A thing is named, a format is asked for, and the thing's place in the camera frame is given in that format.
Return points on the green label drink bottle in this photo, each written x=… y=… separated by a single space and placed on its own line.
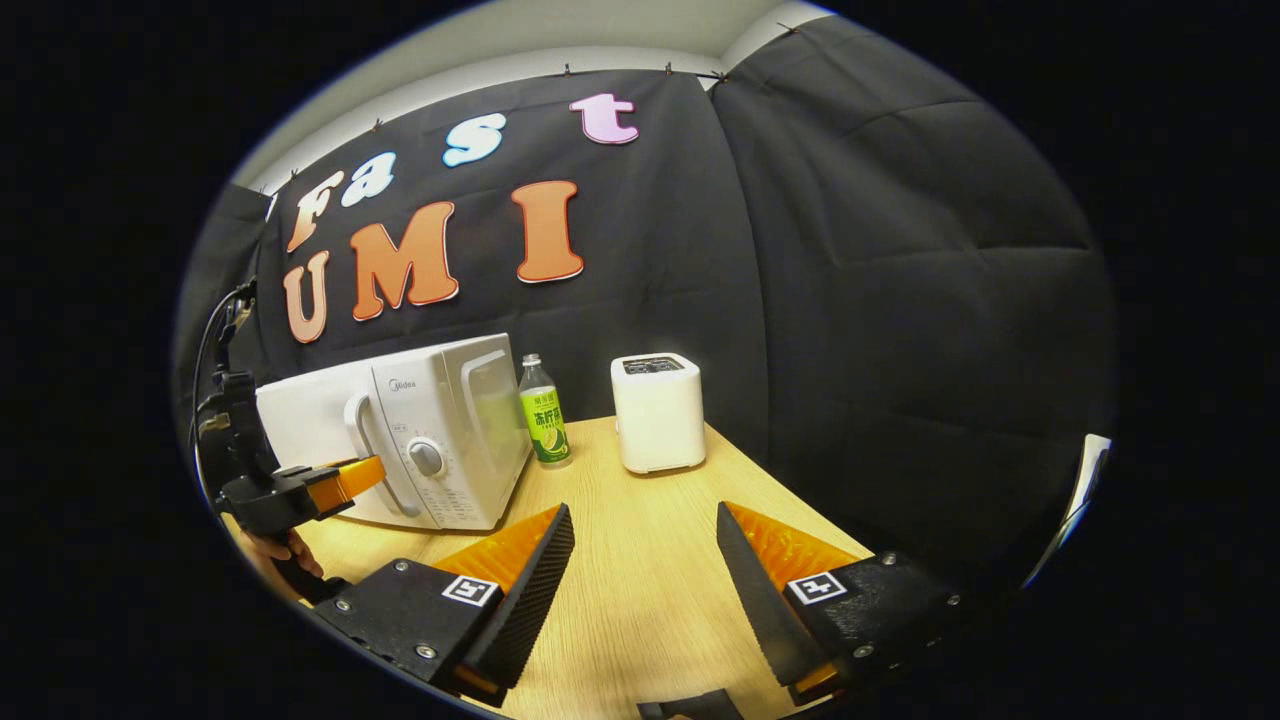
x=545 y=425

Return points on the white microwave oven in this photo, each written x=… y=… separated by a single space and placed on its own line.
x=440 y=400

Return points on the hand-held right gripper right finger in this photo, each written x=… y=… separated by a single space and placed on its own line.
x=760 y=610

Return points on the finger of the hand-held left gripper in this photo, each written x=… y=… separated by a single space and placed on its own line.
x=345 y=482

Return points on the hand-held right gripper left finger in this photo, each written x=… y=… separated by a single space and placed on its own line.
x=535 y=600

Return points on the white toaster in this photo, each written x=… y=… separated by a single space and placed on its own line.
x=658 y=420

